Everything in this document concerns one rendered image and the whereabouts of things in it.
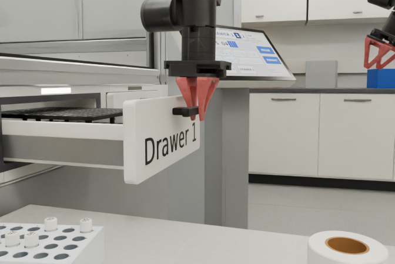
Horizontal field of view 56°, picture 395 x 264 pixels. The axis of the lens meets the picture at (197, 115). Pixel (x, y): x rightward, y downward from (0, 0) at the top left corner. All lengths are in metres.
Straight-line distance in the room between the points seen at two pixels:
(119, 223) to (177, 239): 0.10
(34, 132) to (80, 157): 0.08
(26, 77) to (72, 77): 0.12
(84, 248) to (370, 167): 3.31
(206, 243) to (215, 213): 1.18
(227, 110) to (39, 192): 0.99
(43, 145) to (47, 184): 0.15
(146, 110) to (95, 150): 0.09
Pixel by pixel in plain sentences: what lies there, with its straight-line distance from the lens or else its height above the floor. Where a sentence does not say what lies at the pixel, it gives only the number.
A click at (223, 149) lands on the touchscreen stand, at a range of 1.55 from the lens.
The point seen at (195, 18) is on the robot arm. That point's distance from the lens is 0.61.
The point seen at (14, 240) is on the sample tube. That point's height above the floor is 0.80.
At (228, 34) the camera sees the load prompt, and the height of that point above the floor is 1.15.
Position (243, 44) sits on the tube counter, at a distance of 1.63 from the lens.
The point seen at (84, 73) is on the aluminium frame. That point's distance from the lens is 0.80.
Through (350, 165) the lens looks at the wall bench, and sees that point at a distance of 3.55.
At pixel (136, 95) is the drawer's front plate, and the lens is 0.96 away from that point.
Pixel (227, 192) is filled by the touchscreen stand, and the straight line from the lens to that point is 1.61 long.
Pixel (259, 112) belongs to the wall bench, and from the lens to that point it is 3.45.
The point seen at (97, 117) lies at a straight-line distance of 0.59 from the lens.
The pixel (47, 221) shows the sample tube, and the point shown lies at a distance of 0.43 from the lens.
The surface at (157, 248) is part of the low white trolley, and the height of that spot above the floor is 0.76.
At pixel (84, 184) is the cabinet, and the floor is 0.74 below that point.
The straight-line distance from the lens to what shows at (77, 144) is 0.55.
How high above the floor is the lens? 0.95
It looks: 5 degrees down
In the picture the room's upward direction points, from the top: straight up
